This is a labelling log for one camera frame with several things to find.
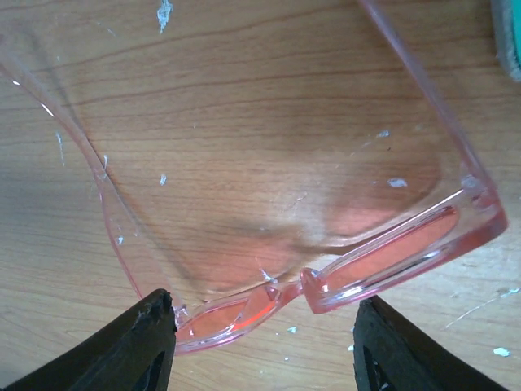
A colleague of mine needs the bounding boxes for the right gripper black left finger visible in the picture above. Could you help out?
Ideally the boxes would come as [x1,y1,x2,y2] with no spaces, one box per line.
[4,288,177,390]

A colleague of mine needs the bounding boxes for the red sunglasses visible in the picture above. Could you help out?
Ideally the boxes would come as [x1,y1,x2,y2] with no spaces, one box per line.
[1,1,506,358]

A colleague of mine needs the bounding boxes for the grey glasses case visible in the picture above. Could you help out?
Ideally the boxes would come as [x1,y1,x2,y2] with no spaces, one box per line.
[490,0,520,83]

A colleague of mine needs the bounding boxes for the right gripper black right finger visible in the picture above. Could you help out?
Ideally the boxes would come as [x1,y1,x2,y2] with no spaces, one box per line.
[353,296,505,390]

